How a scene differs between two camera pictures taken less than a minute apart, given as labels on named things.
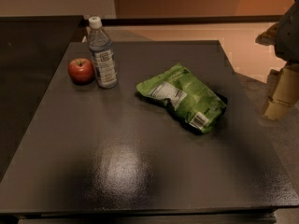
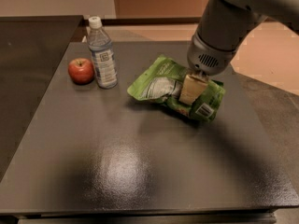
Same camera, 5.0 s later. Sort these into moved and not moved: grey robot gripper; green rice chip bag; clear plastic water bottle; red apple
Moved: grey robot gripper; green rice chip bag
Not moved: clear plastic water bottle; red apple
